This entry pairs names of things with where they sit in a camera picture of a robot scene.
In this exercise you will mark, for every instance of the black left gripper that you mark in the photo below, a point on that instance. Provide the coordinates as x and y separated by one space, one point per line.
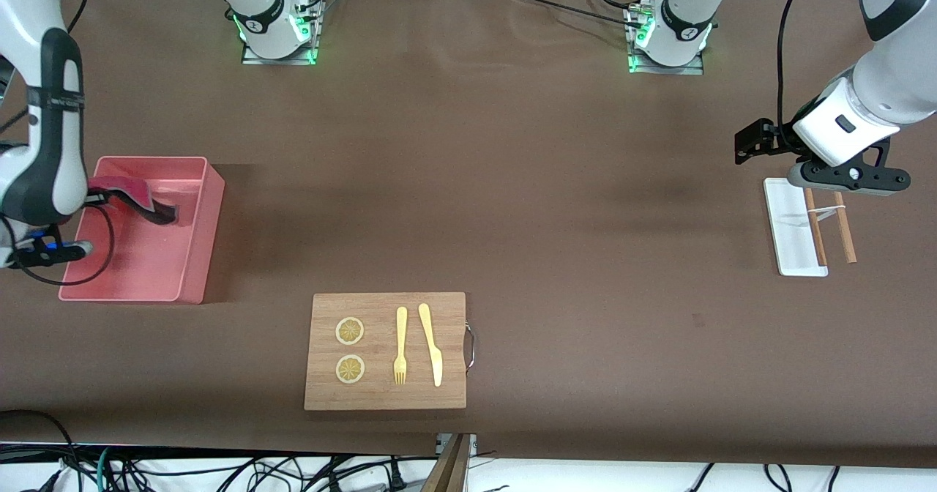
773 139

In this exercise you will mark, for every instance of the pink cloth with grey back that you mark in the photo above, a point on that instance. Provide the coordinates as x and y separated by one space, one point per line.
121 186

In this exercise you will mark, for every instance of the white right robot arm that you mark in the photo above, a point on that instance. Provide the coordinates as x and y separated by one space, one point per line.
22 9

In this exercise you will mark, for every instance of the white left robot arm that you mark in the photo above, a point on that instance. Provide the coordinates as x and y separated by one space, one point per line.
900 75

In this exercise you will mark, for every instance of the pink plastic bin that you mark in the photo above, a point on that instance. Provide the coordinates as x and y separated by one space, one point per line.
146 265

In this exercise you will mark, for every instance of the white rectangular tray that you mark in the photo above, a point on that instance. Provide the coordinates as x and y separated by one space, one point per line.
790 228

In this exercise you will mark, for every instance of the brown wooden stick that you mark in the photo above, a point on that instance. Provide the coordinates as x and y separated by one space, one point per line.
845 228
816 232

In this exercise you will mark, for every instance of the lemon slice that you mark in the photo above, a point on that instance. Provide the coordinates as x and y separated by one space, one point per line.
350 369
350 331

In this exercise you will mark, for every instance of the yellow plastic fork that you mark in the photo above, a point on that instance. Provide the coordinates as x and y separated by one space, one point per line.
401 331

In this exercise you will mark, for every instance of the wooden cutting board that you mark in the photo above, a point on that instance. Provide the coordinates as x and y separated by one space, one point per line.
381 397

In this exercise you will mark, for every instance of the yellow plastic knife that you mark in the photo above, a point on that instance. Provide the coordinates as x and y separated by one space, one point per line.
436 364

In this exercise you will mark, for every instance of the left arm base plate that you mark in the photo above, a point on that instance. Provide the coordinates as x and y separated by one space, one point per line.
666 69

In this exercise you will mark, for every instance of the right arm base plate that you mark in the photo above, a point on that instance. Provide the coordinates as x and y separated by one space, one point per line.
278 61

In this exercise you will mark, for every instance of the wooden post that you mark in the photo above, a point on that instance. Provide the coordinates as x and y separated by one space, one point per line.
450 474

